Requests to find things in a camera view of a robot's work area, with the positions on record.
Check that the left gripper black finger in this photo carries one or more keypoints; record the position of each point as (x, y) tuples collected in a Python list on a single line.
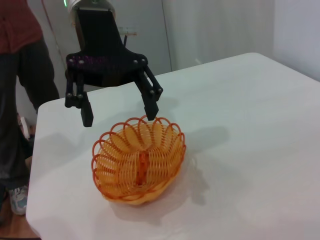
[(151, 102)]

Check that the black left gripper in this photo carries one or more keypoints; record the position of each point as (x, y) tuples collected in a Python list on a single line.
[(97, 37)]

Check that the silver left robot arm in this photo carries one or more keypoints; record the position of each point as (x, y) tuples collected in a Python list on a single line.
[(71, 3)]

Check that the white tablecloth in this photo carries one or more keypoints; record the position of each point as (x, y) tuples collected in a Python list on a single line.
[(250, 150)]

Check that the grey white sneaker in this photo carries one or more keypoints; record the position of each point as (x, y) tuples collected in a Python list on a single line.
[(18, 200)]

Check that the person in red shirt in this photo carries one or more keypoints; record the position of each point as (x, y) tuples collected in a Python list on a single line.
[(15, 25)]

